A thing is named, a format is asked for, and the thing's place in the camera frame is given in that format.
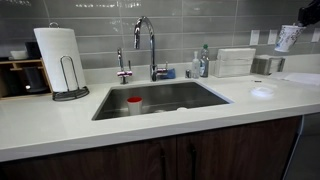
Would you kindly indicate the clear bottle with green cap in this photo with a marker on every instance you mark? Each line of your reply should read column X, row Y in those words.
column 204, row 63

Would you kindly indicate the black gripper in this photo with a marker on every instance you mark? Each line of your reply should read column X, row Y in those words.
column 311, row 13

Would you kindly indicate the paper towel stack in holder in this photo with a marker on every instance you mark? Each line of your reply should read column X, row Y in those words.
column 266, row 65

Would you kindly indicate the white container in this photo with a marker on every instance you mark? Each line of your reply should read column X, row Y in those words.
column 19, row 55

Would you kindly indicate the white wall outlet plate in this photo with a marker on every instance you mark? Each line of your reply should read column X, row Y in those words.
column 255, row 37
column 316, row 35

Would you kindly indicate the black box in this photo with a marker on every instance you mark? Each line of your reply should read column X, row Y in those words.
column 33, row 50

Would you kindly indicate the clear soap dispenser bottle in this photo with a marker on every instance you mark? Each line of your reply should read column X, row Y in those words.
column 195, row 66

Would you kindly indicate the patterned white paper cup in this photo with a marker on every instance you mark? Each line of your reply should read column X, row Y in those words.
column 286, row 38

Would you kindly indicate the black cylinder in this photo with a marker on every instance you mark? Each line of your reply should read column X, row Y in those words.
column 35, row 80

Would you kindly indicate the small chrome knob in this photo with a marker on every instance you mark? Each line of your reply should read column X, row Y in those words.
column 188, row 74

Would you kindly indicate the dark wood base cabinet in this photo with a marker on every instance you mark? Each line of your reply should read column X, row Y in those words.
column 233, row 150

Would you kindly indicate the tall white paper towel stack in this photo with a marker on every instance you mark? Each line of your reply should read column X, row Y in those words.
column 233, row 61

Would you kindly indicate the wooden countertop shelf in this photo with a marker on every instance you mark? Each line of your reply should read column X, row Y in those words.
column 13, row 62

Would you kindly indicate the white plastic cup lid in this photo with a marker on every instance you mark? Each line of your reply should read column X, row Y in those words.
column 262, row 92

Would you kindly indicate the white cup with red rim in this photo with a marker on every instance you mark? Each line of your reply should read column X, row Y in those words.
column 134, row 106

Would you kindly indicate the stainless steel sink basin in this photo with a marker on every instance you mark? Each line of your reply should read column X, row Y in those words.
column 173, row 95

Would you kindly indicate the tall chrome gooseneck faucet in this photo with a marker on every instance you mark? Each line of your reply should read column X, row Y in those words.
column 152, row 50

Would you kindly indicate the small chrome faucet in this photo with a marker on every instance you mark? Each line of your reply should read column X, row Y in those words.
column 123, row 71

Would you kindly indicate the white wall switch plate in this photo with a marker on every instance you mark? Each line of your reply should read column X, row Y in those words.
column 273, row 36

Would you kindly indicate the small black object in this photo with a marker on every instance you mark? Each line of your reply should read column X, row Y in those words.
column 257, row 81

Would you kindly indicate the blue sponge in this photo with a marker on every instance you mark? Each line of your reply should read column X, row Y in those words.
column 171, row 74

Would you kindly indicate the white paper towel roll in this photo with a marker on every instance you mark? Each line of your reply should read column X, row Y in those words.
column 55, row 56

